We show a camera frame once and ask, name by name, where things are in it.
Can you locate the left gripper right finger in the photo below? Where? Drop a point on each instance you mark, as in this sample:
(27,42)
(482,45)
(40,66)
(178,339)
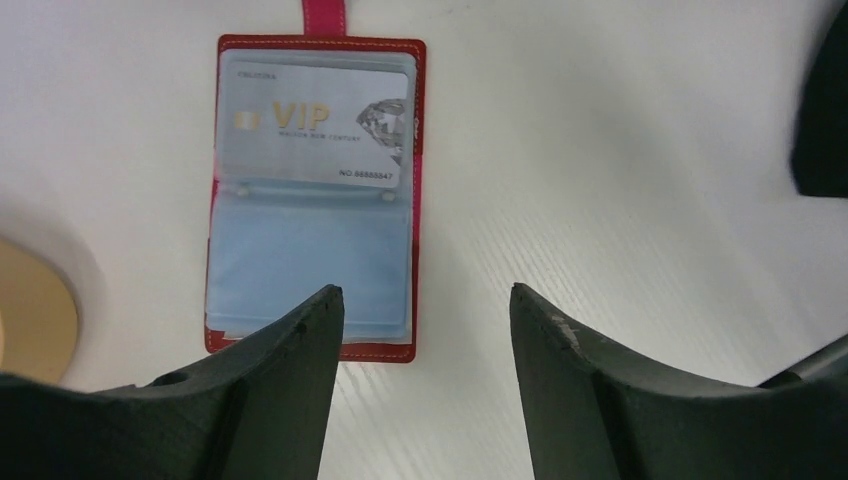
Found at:
(596,409)

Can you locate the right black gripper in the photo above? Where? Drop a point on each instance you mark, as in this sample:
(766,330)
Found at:
(818,159)

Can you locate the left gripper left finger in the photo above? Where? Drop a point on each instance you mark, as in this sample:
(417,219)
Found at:
(257,409)

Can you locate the wooden tray with cards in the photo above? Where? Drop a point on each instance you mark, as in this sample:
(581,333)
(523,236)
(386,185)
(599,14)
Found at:
(39,317)

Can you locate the red card holder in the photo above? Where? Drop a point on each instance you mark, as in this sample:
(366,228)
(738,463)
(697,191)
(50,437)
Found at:
(272,242)

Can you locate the silver VIP card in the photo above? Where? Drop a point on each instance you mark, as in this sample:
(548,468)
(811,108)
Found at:
(312,124)

